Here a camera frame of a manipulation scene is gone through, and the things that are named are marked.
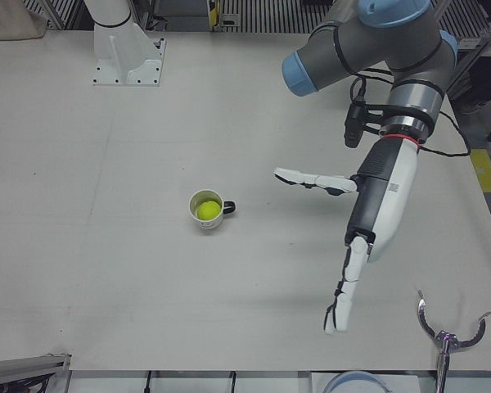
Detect yellow tennis ball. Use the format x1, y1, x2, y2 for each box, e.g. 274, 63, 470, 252
196, 200, 222, 221

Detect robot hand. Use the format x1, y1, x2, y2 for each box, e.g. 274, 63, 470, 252
273, 134, 419, 336

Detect aluminium profile post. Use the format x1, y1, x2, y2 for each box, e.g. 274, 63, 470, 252
0, 352, 73, 393

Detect white cup black handle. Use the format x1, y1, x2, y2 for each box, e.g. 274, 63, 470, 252
188, 188, 237, 232

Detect light blue headphones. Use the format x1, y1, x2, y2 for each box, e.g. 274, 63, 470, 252
322, 370, 388, 393

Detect metal clamp rod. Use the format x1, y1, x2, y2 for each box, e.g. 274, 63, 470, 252
416, 289, 491, 393

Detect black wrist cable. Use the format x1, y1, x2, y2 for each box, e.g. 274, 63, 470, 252
415, 108, 474, 159

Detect beige fabric bag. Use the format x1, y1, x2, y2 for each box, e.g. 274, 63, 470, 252
0, 0, 48, 41

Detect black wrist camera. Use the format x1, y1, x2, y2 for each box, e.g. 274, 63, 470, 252
343, 96, 394, 148

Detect striped metal grille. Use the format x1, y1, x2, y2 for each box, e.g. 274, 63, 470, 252
220, 0, 336, 34

